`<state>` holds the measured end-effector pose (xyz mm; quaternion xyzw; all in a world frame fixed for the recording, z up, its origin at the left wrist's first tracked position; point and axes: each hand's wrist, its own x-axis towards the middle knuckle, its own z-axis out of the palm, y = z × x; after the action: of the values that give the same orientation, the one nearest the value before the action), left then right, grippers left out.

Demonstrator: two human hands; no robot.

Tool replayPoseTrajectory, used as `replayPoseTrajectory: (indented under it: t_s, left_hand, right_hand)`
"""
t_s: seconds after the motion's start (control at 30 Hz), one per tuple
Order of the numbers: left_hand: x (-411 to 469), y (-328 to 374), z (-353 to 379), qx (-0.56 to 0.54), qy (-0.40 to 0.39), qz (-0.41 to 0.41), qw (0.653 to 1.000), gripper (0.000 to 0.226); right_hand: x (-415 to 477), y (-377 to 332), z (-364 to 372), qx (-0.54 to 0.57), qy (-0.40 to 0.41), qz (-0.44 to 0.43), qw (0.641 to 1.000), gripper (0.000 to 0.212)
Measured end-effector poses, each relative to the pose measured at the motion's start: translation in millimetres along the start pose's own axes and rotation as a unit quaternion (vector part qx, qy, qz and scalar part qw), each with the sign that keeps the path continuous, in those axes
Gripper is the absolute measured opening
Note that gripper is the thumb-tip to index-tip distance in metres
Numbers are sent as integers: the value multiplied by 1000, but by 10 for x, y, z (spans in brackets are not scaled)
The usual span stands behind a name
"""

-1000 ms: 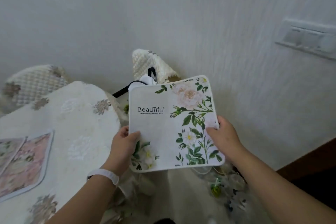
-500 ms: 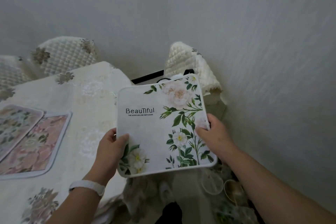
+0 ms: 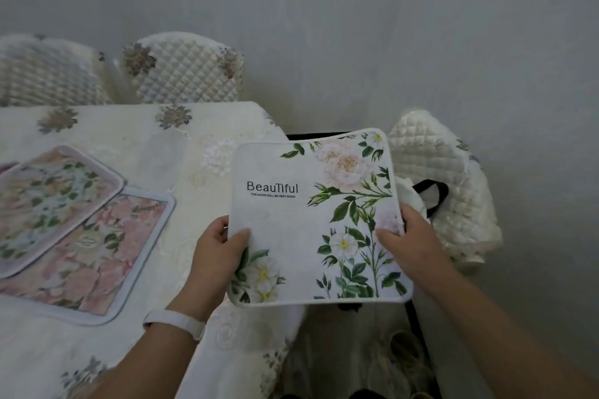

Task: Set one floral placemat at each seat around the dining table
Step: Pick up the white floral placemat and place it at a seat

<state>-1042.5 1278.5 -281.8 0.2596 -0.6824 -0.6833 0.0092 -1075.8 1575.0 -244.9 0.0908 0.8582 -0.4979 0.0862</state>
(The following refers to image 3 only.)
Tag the person's right hand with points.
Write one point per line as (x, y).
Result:
(416, 253)

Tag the cream quilted chair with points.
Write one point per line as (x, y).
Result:
(182, 71)
(47, 71)
(449, 155)

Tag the white bag with black trim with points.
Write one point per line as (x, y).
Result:
(412, 197)

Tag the pink floral placemat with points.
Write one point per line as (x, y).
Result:
(112, 263)

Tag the smartwatch with white band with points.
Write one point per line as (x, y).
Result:
(178, 321)

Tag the white Beautiful floral placemat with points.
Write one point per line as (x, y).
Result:
(290, 235)

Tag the person's right forearm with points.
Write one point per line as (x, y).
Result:
(505, 347)

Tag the person's left forearm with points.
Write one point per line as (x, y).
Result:
(149, 366)

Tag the green leaf orange flower placemat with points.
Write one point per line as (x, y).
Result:
(47, 202)

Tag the person's left hand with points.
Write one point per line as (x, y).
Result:
(210, 268)

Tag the table with cream tablecloth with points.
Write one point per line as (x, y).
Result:
(178, 160)

